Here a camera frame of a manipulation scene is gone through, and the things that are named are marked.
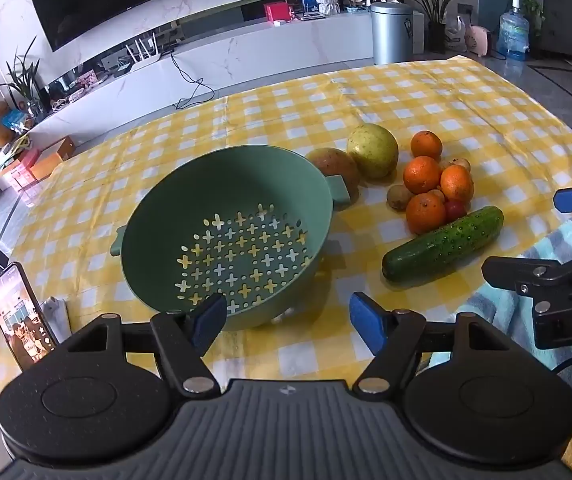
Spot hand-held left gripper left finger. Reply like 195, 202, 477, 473
66, 293, 227, 396

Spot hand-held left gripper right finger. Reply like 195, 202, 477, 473
350, 291, 516, 395

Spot green cucumber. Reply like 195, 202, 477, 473
382, 206, 505, 283

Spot orange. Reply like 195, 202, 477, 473
440, 165, 475, 204
403, 156, 442, 195
411, 130, 443, 160
406, 192, 447, 236

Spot green plastic colander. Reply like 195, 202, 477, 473
111, 145, 351, 332

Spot brown mango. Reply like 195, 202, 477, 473
307, 147, 361, 188

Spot yellow-green pear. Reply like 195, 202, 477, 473
347, 124, 399, 181

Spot teal striped clothing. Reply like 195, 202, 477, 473
453, 212, 572, 411

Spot white phone stand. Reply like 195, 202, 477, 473
41, 296, 72, 346

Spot blue water bottle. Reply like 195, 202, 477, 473
496, 0, 530, 62

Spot pink fan heater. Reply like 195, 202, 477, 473
467, 25, 492, 56

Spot smartphone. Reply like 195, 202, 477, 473
0, 261, 60, 373

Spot white plastic bag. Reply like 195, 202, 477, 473
444, 15, 471, 52

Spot tall potted plant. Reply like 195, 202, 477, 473
390, 0, 476, 53

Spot yellow checked tablecloth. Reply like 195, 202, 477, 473
0, 54, 572, 476

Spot orange box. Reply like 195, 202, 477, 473
28, 135, 77, 181

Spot pink boxes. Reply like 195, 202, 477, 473
8, 150, 42, 191

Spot silver trash can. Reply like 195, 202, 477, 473
370, 2, 415, 66

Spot stack of colourful papers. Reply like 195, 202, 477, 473
0, 132, 32, 171

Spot white router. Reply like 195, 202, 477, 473
125, 32, 161, 73

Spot white marble television cabinet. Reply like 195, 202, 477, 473
28, 10, 425, 161

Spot blue snack packet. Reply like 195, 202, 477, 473
0, 108, 29, 133

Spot leafy plant in glass vase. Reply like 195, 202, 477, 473
0, 36, 49, 121

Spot red box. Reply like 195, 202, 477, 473
264, 2, 293, 22

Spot black cable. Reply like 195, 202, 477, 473
170, 52, 215, 111

